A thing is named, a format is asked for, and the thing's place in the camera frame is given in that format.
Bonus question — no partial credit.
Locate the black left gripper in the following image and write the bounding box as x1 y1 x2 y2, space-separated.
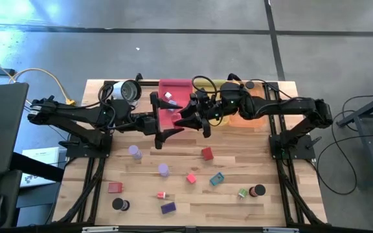
134 91 185 150

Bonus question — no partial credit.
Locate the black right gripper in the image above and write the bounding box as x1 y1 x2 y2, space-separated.
174 92 230 139

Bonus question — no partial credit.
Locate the lavender hourglass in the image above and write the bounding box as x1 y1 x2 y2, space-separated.
128 144 143 161
157 163 170 177

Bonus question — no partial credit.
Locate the teal rectangular box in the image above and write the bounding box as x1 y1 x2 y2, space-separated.
209 172 225 186

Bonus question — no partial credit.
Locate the black disc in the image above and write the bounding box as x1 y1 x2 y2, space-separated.
111 197 131 212

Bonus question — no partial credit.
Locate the pink translucent plastic bin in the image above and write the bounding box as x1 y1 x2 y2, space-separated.
157 78 196 128

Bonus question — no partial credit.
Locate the yellow translucent plastic bin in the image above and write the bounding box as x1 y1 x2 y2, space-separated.
193 79 232 128

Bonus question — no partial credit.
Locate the dark red charger block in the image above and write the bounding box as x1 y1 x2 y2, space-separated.
201 147 214 162

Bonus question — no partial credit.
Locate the orange translucent plastic bin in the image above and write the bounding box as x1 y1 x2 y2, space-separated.
227 80 269 129

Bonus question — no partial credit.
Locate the red charger with prongs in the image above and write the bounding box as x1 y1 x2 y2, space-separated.
107 182 124 194

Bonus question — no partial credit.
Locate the dark purple rectangular box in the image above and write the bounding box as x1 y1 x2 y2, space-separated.
160 202 177 215

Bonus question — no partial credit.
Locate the black hourglass red sand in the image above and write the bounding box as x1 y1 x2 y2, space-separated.
248 184 267 197

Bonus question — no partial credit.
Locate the white paper booklet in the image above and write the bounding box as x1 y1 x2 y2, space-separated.
19 146 61 188

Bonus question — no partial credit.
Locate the black desk leg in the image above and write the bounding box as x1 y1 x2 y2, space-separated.
11 151 65 183

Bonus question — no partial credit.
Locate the dark grey side desk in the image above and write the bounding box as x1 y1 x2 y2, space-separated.
0 82 29 177

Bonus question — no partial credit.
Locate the dark grey metal table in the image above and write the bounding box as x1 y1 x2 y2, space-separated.
335 89 373 192

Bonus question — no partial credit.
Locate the black aluminium table frame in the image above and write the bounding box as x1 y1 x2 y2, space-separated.
52 79 328 233

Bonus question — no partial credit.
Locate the silver metal bracket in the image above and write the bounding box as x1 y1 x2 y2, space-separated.
263 227 300 233
82 226 119 233

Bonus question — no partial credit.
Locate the black floor cable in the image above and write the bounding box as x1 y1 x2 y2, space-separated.
315 94 373 197

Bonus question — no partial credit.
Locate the yellow floor cable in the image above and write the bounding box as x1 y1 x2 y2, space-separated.
0 53 76 128

